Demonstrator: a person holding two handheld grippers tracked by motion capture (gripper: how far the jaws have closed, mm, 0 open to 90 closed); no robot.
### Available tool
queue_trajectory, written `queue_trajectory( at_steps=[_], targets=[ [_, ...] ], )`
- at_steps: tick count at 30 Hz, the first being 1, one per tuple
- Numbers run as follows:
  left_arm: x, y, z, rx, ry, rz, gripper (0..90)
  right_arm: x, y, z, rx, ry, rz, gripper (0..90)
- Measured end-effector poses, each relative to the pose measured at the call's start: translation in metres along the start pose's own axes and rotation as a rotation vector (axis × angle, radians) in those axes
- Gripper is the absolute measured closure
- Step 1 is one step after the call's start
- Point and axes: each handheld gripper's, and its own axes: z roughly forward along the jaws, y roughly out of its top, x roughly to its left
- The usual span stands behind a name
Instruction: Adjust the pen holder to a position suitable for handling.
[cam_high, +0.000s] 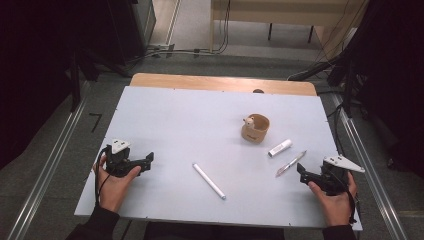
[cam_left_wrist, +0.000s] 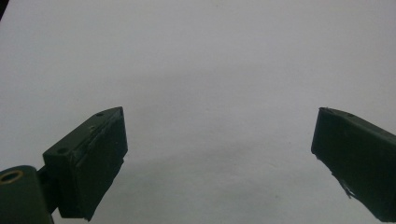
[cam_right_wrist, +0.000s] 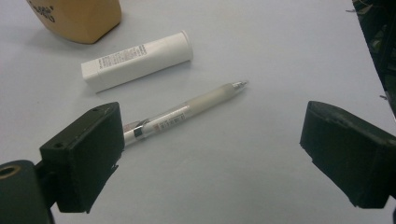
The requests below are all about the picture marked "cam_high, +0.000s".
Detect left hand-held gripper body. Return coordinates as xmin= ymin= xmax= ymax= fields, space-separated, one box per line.
xmin=105 ymin=139 xmax=136 ymax=178

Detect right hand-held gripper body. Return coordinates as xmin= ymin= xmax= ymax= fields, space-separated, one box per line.
xmin=319 ymin=155 xmax=366 ymax=197

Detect clear thin pen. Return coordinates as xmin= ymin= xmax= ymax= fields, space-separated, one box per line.
xmin=275 ymin=149 xmax=308 ymax=178

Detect short white tube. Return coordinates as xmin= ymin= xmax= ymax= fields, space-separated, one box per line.
xmin=267 ymin=138 xmax=293 ymax=158

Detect long white pen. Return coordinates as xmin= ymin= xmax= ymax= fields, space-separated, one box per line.
xmin=192 ymin=162 xmax=227 ymax=200

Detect brown pen holder with figure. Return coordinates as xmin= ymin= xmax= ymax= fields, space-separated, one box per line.
xmin=240 ymin=113 xmax=271 ymax=144

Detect person's right hand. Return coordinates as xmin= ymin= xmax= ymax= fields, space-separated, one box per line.
xmin=307 ymin=172 xmax=358 ymax=228

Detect person's left hand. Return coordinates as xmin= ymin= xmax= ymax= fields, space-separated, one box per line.
xmin=92 ymin=154 xmax=143 ymax=214

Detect black stand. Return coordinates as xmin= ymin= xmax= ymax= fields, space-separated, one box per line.
xmin=68 ymin=49 xmax=101 ymax=113

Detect person's dark clothing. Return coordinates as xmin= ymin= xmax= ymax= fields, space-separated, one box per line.
xmin=143 ymin=221 xmax=286 ymax=240

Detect wooden table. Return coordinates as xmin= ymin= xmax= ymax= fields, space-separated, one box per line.
xmin=129 ymin=72 xmax=318 ymax=97

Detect black power strip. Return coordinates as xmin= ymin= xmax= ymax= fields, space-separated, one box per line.
xmin=287 ymin=59 xmax=338 ymax=82

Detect black curtain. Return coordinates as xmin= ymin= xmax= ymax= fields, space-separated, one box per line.
xmin=328 ymin=0 xmax=424 ymax=179
xmin=0 ymin=0 xmax=134 ymax=169

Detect grey cabinet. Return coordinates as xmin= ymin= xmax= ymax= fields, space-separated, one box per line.
xmin=109 ymin=0 xmax=157 ymax=65

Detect beige desk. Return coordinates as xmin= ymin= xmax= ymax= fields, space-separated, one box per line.
xmin=209 ymin=0 xmax=369 ymax=54

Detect right hand-held gripper black cable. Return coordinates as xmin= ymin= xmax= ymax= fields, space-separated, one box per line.
xmin=333 ymin=169 xmax=359 ymax=225

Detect hand-held gripper black cable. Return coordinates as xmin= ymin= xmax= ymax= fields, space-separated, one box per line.
xmin=94 ymin=146 xmax=113 ymax=206
xmin=333 ymin=169 xmax=359 ymax=225

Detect left hand-held gripper black cable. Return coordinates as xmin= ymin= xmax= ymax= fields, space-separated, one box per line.
xmin=94 ymin=146 xmax=113 ymax=206

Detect metal floor rail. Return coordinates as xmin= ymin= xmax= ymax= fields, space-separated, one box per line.
xmin=6 ymin=81 xmax=89 ymax=240
xmin=329 ymin=93 xmax=409 ymax=240

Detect floor cables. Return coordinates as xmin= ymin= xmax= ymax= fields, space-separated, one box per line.
xmin=126 ymin=0 xmax=232 ymax=65

